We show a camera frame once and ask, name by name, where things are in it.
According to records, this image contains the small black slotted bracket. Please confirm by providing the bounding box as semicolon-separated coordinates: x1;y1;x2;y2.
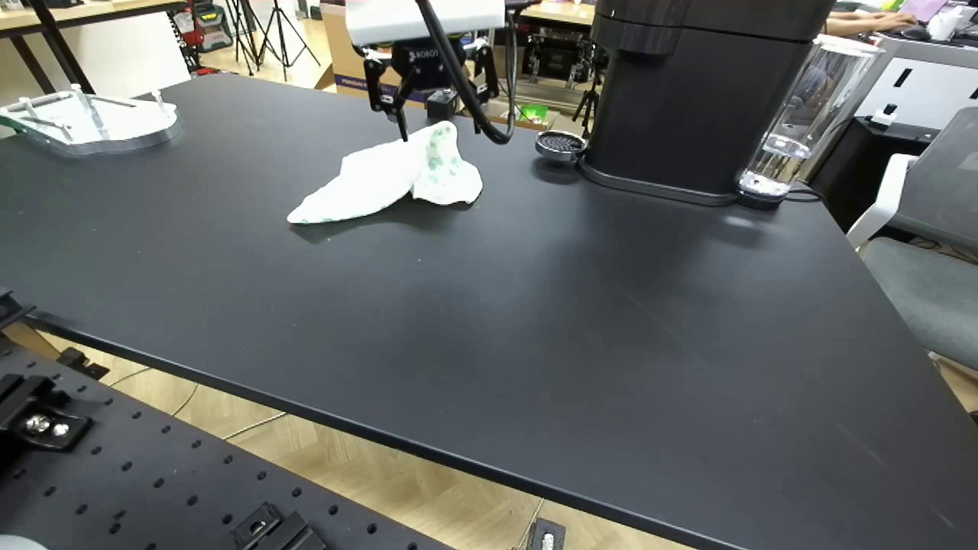
226;499;336;550

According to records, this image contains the small black tripod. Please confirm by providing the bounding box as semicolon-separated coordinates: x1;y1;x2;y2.
564;40;618;138

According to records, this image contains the small metal bracket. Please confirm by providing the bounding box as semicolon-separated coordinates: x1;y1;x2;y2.
524;512;569;550

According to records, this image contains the white green floral cloth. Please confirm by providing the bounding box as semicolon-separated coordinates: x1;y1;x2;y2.
285;120;486;228

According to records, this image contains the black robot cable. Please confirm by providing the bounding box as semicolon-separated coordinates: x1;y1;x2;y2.
408;0;516;149

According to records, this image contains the black clamp with metal bolt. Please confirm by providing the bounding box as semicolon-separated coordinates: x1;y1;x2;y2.
0;369;99;460

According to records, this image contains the grey office chair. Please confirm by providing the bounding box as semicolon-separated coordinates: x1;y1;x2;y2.
842;105;978;377

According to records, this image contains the white panel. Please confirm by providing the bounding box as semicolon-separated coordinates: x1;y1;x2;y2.
57;10;191;101

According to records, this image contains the small green item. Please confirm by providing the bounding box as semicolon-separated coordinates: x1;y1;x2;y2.
513;99;553;130

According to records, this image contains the thin tripod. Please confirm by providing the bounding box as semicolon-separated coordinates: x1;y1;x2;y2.
234;0;324;83

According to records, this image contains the black perforated breadboard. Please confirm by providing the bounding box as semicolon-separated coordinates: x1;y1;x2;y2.
0;289;451;550

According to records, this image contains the black coffee machine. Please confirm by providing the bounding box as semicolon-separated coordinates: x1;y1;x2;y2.
578;0;840;211

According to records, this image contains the long wooden workbench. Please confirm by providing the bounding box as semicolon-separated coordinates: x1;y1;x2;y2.
0;0;197;99

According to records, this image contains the white cabinet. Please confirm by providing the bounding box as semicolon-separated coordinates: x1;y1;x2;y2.
852;36;978;138

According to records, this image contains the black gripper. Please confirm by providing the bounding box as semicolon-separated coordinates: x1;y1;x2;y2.
361;36;503;144

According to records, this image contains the clear glass cup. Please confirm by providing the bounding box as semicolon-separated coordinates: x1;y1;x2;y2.
734;35;886;206

